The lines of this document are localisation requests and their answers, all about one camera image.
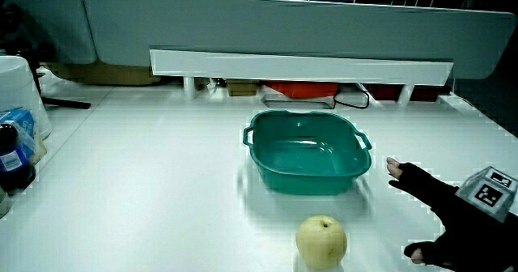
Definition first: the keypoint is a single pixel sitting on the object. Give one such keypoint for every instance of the person's right hand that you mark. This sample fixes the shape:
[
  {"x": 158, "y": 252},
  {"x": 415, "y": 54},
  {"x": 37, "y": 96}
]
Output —
[{"x": 465, "y": 231}]

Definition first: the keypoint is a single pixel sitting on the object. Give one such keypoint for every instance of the grey flat tray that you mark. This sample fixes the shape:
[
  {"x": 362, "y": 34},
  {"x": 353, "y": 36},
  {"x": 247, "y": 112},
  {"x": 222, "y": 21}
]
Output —
[{"x": 297, "y": 102}]

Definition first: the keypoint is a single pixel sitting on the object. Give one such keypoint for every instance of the black tripod stand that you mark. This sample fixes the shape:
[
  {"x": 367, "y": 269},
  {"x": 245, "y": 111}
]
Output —
[{"x": 60, "y": 102}]

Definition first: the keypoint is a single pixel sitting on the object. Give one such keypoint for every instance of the white plastic bucket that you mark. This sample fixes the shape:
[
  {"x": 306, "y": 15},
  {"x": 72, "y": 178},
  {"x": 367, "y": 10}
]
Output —
[{"x": 18, "y": 90}]

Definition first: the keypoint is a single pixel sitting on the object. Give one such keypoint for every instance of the orange plastic tray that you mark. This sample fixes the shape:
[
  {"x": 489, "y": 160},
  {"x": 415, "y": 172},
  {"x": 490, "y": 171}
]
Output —
[{"x": 303, "y": 90}]

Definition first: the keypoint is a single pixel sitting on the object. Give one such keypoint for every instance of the green plastic basin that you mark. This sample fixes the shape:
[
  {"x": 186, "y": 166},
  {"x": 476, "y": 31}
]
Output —
[{"x": 307, "y": 158}]

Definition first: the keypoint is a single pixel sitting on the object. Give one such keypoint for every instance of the white desk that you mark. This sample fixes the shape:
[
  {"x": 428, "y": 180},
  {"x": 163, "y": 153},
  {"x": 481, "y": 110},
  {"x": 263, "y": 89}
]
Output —
[{"x": 141, "y": 191}]

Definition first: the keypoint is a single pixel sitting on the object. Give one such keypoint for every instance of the dark red box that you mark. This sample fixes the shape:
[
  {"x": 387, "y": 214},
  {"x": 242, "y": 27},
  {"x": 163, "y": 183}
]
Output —
[{"x": 384, "y": 92}]

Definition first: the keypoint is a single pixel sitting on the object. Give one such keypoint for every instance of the blue carton box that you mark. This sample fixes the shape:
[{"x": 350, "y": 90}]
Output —
[{"x": 20, "y": 120}]

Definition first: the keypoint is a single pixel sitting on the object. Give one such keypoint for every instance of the small olive box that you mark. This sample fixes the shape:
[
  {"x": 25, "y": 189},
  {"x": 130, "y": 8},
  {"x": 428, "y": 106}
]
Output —
[{"x": 242, "y": 87}]

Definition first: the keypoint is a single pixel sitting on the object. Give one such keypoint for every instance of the short grey desk partition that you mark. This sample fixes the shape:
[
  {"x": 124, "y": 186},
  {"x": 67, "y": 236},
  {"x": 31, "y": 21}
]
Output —
[{"x": 52, "y": 25}]

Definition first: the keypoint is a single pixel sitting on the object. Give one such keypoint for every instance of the brown cardboard box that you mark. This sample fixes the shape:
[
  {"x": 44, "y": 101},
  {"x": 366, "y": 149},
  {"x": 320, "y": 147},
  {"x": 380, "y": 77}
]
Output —
[{"x": 105, "y": 75}]

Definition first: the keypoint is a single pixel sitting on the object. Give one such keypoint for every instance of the long grey desk partition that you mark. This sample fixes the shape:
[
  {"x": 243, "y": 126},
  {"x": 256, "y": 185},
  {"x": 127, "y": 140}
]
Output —
[{"x": 283, "y": 29}]

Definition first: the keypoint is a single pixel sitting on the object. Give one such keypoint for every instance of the white monitor riser shelf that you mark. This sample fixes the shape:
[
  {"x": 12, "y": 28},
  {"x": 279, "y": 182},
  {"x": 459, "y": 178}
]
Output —
[{"x": 299, "y": 67}]

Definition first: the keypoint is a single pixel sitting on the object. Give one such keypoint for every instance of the yellow pear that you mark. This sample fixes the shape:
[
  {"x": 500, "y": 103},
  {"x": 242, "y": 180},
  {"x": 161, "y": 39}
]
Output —
[{"x": 321, "y": 243}]

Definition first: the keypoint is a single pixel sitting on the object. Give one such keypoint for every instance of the dark bottle with blue label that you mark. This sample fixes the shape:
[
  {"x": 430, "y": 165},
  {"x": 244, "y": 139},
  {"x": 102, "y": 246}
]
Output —
[{"x": 12, "y": 162}]

